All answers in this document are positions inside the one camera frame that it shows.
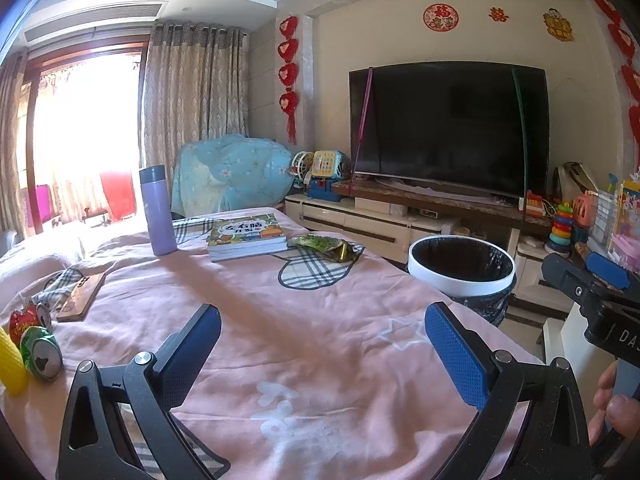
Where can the beige bag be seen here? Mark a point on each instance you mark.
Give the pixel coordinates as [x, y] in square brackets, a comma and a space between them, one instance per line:
[577, 182]

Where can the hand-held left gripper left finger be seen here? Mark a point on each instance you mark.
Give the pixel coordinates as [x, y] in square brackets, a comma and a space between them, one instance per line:
[187, 355]

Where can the blue and red toy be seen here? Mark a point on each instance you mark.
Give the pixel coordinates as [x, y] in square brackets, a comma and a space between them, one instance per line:
[324, 189]

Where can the red hanging cloth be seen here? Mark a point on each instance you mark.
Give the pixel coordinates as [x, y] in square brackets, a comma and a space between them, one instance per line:
[119, 195]

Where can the wooden bead toy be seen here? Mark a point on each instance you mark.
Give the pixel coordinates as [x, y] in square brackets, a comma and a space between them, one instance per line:
[535, 205]

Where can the green snack wrapper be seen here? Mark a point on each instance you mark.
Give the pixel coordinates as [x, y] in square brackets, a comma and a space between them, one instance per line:
[325, 246]

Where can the brown wooden board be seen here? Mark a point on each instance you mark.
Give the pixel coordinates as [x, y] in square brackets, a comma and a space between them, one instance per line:
[82, 295]

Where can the green drink can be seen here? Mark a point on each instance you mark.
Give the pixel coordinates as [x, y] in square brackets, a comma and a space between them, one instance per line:
[42, 357]

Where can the stack of children's books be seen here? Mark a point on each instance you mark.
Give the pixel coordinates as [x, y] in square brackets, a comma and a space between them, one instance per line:
[245, 235]

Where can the plaid cloth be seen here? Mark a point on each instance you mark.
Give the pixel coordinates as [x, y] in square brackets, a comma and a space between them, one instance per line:
[60, 285]

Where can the red round wall decal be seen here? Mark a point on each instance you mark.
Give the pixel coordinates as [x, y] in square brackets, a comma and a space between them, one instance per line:
[439, 17]

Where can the light blue floral quilt bundle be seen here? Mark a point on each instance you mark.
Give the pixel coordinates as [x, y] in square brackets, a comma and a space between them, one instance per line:
[230, 175]

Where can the white box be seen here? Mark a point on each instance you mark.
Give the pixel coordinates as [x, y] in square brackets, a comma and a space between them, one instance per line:
[377, 204]

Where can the black flat television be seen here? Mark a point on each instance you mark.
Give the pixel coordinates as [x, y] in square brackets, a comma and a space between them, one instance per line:
[450, 125]

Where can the purple insulated bottle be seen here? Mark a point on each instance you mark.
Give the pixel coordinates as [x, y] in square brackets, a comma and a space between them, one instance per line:
[157, 210]

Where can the beige patterned curtain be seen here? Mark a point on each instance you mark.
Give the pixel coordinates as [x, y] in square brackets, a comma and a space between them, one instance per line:
[195, 90]

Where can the green stick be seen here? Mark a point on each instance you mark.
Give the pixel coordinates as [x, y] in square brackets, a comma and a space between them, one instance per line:
[522, 135]

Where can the red heart knot hanging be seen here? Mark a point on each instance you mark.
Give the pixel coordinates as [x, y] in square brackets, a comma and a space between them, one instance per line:
[288, 75]

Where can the red drink can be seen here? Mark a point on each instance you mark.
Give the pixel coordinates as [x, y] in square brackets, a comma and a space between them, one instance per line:
[44, 316]

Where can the person's right hand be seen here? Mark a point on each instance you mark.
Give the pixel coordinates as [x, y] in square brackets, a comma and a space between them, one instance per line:
[622, 417]

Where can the white cage ball toy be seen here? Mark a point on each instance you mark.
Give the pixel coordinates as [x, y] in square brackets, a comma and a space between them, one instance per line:
[302, 165]

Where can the red heart garland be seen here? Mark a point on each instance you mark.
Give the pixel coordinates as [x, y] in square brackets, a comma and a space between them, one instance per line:
[622, 40]

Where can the ceiling air vent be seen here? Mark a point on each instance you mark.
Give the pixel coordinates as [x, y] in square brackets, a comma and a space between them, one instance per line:
[100, 5]

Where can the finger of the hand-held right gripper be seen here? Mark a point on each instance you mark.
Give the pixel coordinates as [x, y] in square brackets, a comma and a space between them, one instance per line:
[570, 280]
[607, 270]

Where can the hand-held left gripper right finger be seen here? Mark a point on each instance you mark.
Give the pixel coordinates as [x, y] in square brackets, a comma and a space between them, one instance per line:
[457, 355]

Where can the white bin with black liner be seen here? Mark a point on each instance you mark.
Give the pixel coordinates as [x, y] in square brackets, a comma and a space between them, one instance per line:
[425, 280]

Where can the pink plastic toy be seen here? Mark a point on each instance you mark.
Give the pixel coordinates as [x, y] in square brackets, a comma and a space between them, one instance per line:
[585, 210]

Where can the golden figure wall decal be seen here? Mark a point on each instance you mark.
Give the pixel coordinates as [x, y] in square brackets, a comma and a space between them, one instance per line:
[558, 24]

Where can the yellow toy phone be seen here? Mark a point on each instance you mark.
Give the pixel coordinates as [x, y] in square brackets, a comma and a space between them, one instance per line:
[329, 164]

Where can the brown side curtain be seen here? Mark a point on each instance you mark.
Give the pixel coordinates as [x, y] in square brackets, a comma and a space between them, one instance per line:
[11, 145]

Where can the clear storage box stack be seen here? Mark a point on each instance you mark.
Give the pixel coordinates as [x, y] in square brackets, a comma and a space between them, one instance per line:
[617, 220]

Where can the yellow corn-shaped object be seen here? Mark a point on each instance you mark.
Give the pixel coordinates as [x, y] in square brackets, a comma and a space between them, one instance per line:
[11, 365]

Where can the brown marble cabinet top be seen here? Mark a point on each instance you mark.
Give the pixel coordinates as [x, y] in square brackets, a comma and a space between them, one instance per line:
[450, 200]

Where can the red double character decal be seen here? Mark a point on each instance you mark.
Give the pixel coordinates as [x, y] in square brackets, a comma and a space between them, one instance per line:
[499, 14]

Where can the pink stick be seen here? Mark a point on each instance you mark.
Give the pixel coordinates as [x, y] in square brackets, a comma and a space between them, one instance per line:
[364, 115]

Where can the red foil wrapper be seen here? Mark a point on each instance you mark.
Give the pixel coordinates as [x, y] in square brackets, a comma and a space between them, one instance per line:
[22, 325]

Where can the white television cabinet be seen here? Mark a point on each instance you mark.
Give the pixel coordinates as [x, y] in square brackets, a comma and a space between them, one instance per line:
[380, 232]

